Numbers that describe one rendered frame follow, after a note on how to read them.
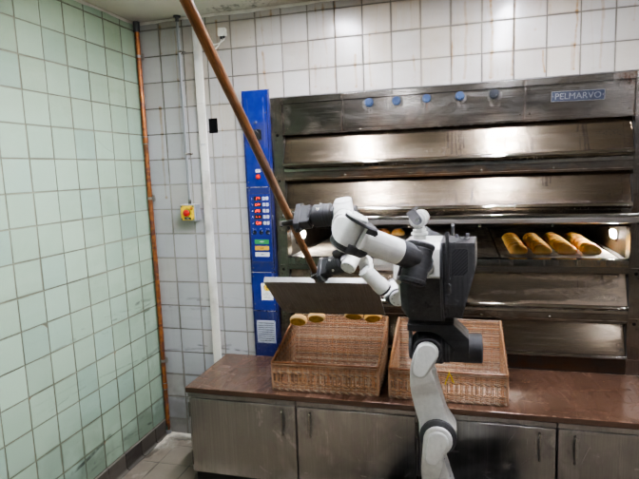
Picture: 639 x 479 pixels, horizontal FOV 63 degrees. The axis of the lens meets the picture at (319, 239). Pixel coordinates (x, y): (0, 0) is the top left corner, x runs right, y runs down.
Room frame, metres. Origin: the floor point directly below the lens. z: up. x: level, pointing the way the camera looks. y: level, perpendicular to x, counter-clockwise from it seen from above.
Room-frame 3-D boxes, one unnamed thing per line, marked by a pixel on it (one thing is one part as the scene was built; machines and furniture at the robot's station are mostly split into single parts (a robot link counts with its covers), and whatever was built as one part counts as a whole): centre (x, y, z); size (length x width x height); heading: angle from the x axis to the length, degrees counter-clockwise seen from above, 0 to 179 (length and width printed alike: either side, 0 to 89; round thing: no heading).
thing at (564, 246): (3.11, -1.36, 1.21); 0.61 x 0.48 x 0.06; 165
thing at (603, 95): (2.86, -0.69, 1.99); 1.80 x 0.08 x 0.21; 75
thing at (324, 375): (2.73, -0.05, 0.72); 0.56 x 0.49 x 0.28; 76
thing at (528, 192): (2.83, -0.68, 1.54); 1.79 x 0.11 x 0.19; 75
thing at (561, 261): (2.86, -0.69, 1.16); 1.80 x 0.06 x 0.04; 75
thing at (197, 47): (3.19, 0.67, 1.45); 0.05 x 0.02 x 2.30; 75
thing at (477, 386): (2.57, -0.63, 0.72); 0.56 x 0.49 x 0.28; 75
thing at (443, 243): (2.00, -0.45, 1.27); 0.34 x 0.30 x 0.36; 161
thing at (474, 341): (1.99, -0.48, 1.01); 0.28 x 0.13 x 0.18; 75
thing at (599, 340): (2.83, -0.68, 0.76); 1.79 x 0.11 x 0.19; 75
